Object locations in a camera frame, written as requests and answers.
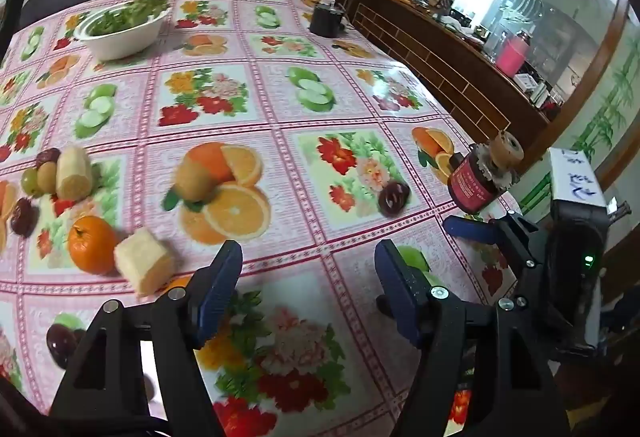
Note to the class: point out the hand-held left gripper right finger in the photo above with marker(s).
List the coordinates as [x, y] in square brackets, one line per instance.
[395, 289]

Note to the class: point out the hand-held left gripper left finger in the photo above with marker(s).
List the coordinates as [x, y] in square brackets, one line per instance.
[220, 289]

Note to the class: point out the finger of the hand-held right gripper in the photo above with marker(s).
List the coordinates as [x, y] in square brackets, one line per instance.
[470, 227]

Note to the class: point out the peeled wedge sugarcane piece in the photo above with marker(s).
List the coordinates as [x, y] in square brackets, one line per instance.
[142, 264]

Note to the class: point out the orange mandarin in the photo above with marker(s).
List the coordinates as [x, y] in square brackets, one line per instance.
[92, 247]

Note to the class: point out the dark red plum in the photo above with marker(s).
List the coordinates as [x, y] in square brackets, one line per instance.
[62, 344]
[392, 201]

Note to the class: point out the peeled cylindrical sugarcane piece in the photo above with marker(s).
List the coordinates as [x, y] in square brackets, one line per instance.
[74, 174]

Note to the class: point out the smooth red jujube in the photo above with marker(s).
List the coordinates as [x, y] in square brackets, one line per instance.
[23, 217]

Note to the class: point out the wrinkled red jujube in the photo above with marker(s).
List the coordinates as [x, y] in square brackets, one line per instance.
[47, 158]

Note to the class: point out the red bottle with wooden cap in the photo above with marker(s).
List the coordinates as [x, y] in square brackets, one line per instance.
[470, 184]

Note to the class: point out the pink plastic container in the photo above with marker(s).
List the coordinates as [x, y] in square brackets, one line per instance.
[512, 57]

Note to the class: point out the brown wooden cabinet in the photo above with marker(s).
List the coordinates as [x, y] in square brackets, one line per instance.
[425, 52]

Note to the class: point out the fruit and flower print tablecloth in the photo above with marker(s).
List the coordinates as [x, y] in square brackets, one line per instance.
[280, 107]

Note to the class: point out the small brown round fruit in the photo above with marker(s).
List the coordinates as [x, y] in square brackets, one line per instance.
[47, 180]

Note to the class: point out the green grape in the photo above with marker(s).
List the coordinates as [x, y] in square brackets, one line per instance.
[30, 180]

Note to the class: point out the black cup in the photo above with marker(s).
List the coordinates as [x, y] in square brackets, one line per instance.
[325, 22]

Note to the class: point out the white bowl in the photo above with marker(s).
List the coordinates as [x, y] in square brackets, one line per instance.
[125, 44]

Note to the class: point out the green leafy vegetables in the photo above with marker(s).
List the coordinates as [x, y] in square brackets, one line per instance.
[125, 14]

